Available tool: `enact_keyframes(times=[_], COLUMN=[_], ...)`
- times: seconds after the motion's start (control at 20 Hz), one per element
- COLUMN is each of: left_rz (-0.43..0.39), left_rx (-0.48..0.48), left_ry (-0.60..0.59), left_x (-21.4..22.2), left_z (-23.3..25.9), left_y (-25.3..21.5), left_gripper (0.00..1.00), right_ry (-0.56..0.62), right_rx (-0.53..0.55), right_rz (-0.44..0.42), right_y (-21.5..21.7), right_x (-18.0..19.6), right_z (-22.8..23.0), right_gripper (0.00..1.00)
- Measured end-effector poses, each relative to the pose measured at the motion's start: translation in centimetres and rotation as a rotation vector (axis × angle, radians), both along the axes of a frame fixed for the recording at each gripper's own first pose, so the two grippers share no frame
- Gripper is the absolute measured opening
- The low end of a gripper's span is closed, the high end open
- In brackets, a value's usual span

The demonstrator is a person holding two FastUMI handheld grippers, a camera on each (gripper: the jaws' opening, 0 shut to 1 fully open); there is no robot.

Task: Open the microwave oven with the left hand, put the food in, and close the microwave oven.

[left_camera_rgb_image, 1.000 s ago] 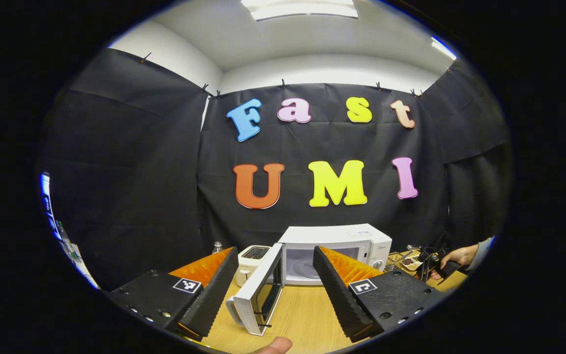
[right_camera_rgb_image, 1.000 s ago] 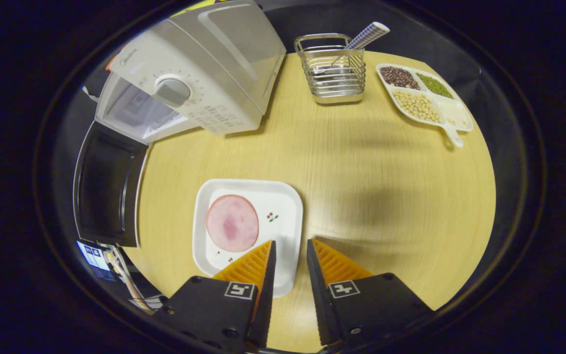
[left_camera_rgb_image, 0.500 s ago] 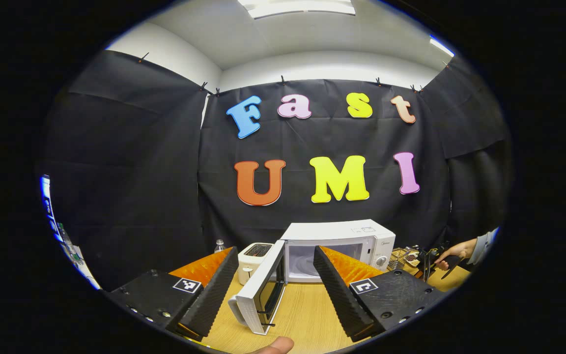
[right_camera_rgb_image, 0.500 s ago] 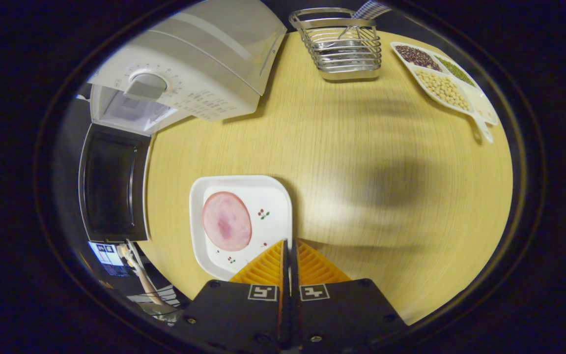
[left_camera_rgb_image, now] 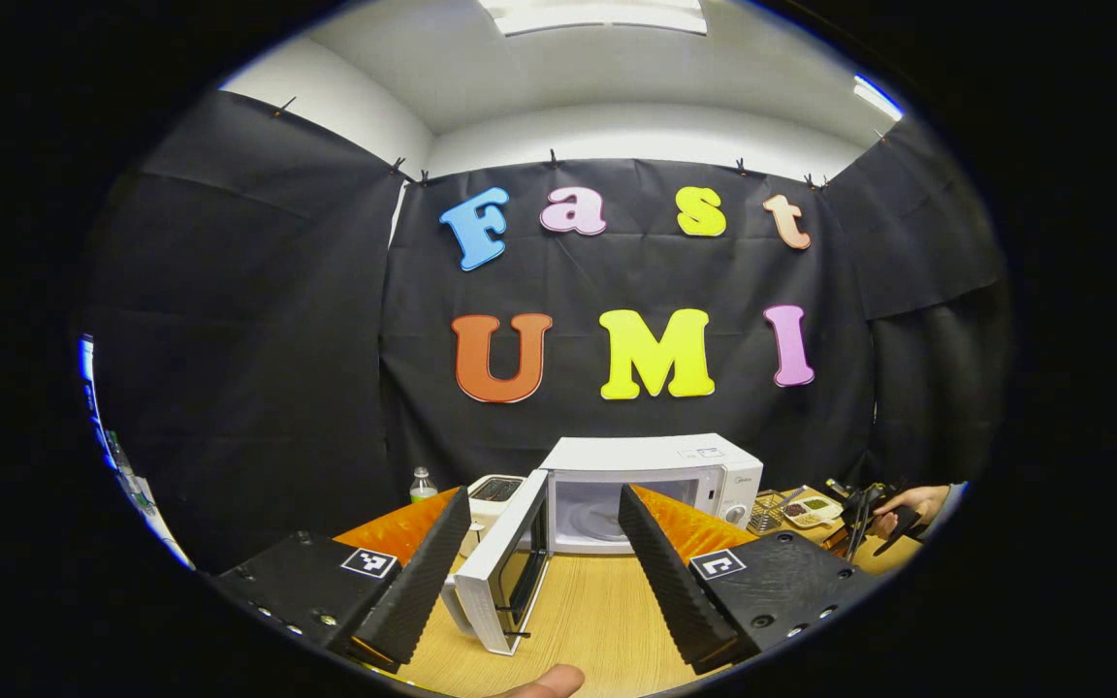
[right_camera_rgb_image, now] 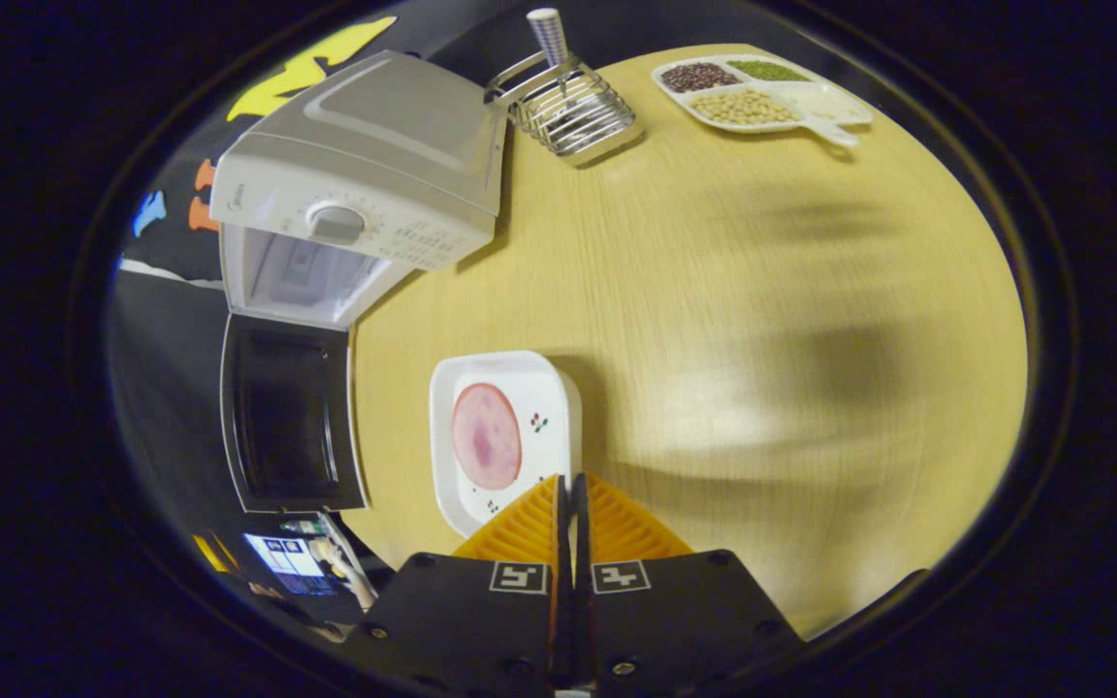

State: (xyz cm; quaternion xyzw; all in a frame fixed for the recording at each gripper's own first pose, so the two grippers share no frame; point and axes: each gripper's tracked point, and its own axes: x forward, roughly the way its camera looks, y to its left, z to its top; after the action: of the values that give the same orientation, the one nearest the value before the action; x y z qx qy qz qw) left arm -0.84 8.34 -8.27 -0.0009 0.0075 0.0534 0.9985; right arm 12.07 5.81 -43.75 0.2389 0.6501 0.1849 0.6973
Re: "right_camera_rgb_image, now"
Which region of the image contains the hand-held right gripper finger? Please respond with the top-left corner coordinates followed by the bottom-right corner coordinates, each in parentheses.
top-left (355, 473), bottom-right (571, 698)
top-left (573, 473), bottom-right (807, 698)

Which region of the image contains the pink ham slice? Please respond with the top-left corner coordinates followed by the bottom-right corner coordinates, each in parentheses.
top-left (451, 383), bottom-right (524, 492)

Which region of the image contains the white square plate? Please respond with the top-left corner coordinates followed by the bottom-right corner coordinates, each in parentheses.
top-left (430, 351), bottom-right (584, 539)

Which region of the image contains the white microwave oven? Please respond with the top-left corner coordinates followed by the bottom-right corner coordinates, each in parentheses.
top-left (209, 50), bottom-right (509, 515)

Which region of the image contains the computer monitor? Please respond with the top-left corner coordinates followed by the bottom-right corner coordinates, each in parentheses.
top-left (243, 531), bottom-right (332, 597)

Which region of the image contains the white divided dish of beans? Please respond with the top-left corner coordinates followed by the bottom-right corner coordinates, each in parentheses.
top-left (653, 53), bottom-right (875, 148)

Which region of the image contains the metal wire utensil holder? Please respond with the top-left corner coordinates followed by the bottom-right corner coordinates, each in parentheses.
top-left (484, 50), bottom-right (645, 166)

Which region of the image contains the blue checked handle utensil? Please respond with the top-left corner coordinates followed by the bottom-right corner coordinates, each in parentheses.
top-left (527, 8), bottom-right (574, 98)

